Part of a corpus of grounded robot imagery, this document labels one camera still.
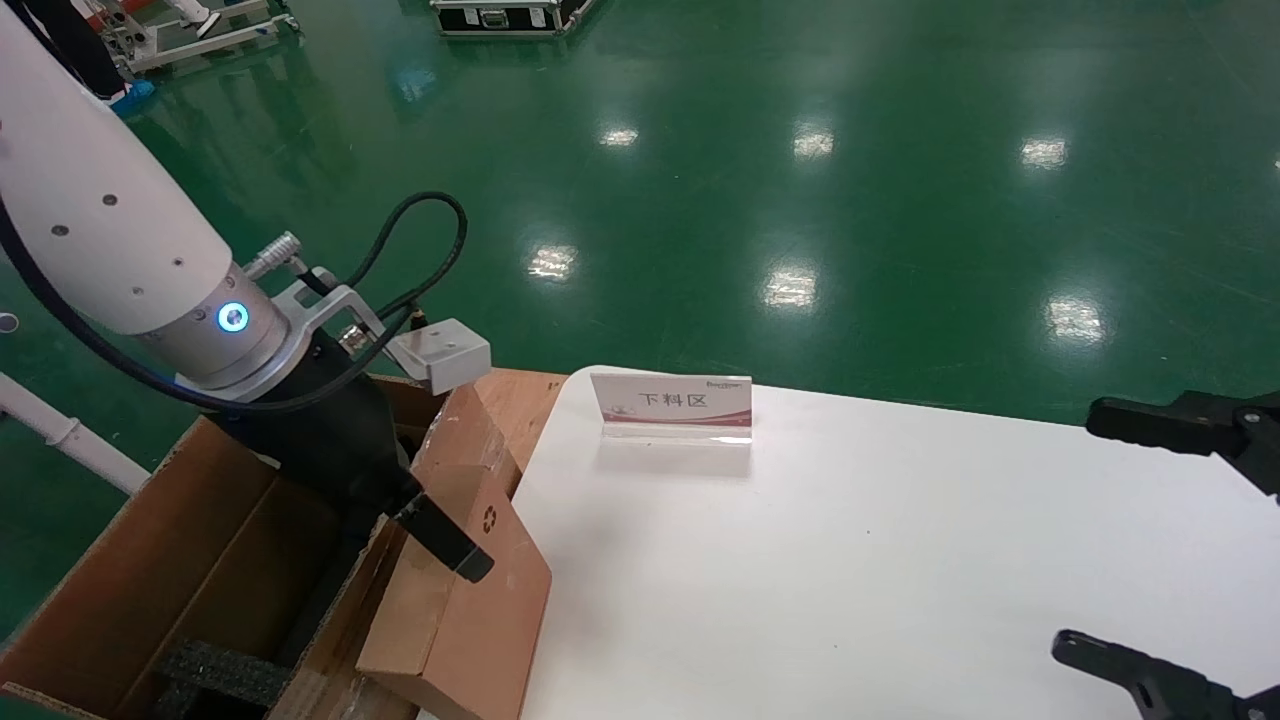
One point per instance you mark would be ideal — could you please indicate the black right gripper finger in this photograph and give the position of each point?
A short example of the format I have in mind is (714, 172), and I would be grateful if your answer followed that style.
(1165, 690)
(1180, 425)

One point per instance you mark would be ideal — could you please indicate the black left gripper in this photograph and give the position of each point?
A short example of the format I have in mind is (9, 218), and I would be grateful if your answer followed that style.
(330, 440)

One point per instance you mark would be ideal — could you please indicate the small cardboard box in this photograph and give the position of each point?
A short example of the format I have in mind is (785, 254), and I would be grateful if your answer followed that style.
(480, 600)

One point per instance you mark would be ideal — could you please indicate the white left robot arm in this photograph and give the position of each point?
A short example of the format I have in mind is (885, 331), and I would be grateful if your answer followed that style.
(100, 200)

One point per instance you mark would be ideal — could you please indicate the large cardboard box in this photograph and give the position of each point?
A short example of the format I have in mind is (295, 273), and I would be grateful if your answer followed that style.
(180, 560)

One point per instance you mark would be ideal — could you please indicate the black foam block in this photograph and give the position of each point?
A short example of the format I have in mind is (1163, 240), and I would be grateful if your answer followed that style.
(220, 672)

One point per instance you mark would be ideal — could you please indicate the white and red table sign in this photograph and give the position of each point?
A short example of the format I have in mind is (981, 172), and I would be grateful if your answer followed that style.
(675, 405)

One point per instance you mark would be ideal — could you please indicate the white plastic pipe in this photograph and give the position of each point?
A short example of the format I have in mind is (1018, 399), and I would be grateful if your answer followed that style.
(70, 438)

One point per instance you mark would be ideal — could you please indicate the black aluminium flight case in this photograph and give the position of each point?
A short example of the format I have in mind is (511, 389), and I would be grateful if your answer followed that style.
(500, 18)

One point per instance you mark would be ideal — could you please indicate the person in black clothes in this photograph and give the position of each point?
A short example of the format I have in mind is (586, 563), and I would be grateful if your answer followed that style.
(80, 45)

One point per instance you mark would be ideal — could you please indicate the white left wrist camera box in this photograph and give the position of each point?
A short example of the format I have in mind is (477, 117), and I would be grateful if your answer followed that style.
(440, 355)

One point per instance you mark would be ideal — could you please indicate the white metal floor frame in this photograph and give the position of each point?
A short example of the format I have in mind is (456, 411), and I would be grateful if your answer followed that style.
(210, 38)

